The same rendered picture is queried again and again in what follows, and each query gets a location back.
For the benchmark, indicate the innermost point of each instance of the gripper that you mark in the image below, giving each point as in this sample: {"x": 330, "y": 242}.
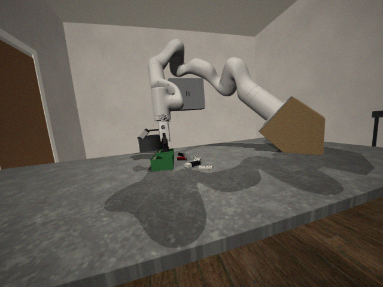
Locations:
{"x": 164, "y": 134}

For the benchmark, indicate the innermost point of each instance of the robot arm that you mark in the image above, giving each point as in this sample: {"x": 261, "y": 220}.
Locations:
{"x": 235, "y": 75}

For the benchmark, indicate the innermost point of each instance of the green rack of bins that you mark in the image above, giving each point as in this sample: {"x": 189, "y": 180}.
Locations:
{"x": 162, "y": 160}

